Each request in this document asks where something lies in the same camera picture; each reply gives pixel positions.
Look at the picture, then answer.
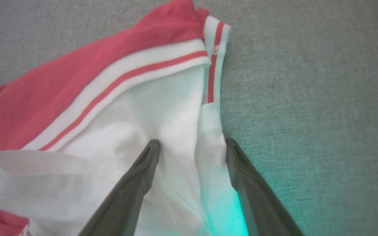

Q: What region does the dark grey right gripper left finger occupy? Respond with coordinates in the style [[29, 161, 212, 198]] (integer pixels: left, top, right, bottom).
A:
[[77, 139, 161, 236]]

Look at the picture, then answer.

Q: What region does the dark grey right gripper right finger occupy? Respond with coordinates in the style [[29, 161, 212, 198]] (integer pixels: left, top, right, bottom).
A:
[[224, 138, 305, 236]]

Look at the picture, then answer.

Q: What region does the red Bulls basketball jersey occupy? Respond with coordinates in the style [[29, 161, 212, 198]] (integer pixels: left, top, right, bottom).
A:
[[0, 0, 247, 236]]

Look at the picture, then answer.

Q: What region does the grey ottoman cushion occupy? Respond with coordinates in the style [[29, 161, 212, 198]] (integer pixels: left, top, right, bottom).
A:
[[0, 0, 378, 236]]

